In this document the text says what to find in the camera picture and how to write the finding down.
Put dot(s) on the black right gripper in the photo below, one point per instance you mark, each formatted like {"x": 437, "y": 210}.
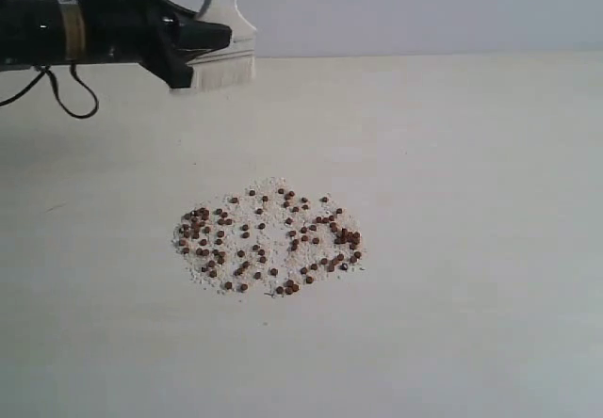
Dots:
{"x": 122, "y": 31}

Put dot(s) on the wooden paint brush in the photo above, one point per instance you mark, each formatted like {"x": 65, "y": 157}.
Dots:
{"x": 232, "y": 65}

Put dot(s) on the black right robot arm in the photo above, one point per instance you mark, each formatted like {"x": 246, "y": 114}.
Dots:
{"x": 37, "y": 33}

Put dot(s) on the pile of pellets and grains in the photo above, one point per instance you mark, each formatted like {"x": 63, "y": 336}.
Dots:
{"x": 270, "y": 236}

